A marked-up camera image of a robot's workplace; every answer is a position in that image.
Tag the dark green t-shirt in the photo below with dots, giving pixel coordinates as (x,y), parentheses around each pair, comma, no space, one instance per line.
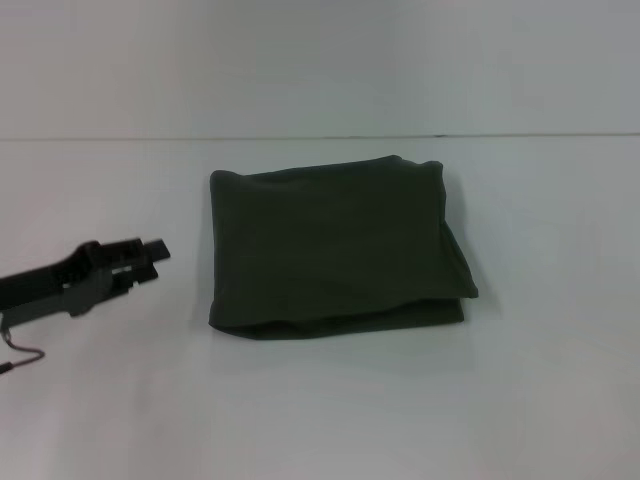
(340,250)

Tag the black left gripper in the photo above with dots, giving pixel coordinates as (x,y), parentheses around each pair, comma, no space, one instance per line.
(50,287)

